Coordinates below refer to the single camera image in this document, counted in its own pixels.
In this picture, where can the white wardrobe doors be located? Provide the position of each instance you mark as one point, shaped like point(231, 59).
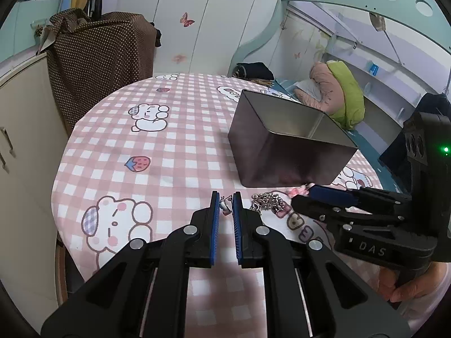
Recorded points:
point(199, 35)

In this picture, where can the pink pillow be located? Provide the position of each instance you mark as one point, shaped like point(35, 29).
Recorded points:
point(321, 91)

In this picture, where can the black garment behind cover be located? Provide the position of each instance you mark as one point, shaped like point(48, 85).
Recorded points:
point(158, 36)

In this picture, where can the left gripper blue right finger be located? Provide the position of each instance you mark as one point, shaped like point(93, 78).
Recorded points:
point(261, 247)

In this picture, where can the pink checkered bear tablecloth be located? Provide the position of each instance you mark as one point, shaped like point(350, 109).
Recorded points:
point(117, 180)

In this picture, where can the green blanket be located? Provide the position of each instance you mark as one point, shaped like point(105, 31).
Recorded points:
point(353, 110)

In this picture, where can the teal drawer cabinet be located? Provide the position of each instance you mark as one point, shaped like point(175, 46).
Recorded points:
point(18, 30)

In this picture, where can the teal bunk bed frame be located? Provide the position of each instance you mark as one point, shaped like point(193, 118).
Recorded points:
point(422, 16)

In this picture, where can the folded black clothes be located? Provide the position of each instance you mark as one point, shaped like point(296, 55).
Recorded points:
point(251, 71)

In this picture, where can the silver metal tin box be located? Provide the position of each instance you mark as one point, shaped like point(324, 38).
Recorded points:
point(278, 143)

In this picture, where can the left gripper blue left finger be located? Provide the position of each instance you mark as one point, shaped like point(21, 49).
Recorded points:
point(191, 246)

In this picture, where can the beige lower cabinet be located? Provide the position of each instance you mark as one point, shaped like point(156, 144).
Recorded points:
point(33, 139)

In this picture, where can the brown dotted fabric cover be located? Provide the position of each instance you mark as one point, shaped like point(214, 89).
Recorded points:
point(89, 59)

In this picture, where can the person's right hand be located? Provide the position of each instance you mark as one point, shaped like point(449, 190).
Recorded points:
point(418, 287)

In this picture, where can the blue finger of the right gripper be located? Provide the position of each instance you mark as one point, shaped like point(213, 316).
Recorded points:
point(336, 217)
point(331, 195)

